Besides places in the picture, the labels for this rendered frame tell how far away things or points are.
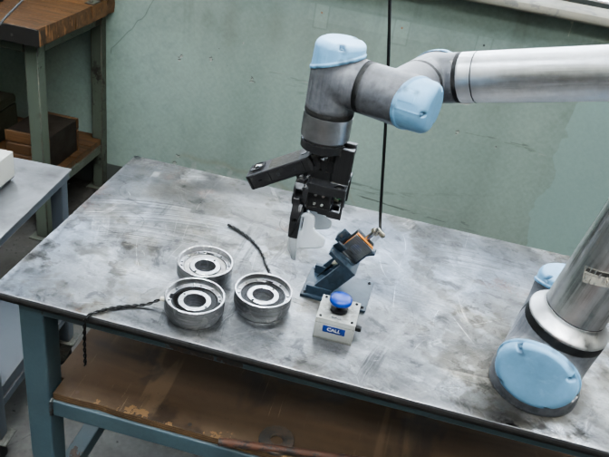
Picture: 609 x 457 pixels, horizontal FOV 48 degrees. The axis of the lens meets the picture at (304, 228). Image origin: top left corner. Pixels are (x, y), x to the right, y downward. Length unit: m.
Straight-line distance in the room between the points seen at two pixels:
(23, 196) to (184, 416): 0.73
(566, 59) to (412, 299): 0.58
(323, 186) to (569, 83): 0.37
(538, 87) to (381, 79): 0.22
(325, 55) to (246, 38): 1.82
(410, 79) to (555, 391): 0.47
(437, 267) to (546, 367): 0.55
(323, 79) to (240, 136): 1.96
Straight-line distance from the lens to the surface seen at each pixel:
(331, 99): 0.99
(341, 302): 1.19
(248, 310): 1.21
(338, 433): 1.41
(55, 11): 2.69
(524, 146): 2.79
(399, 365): 1.21
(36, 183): 1.88
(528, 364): 1.00
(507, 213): 2.91
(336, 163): 1.04
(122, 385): 1.46
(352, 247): 1.27
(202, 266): 1.33
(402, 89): 0.94
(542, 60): 1.01
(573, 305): 0.96
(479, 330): 1.34
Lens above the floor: 1.58
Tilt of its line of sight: 31 degrees down
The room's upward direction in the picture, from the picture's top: 9 degrees clockwise
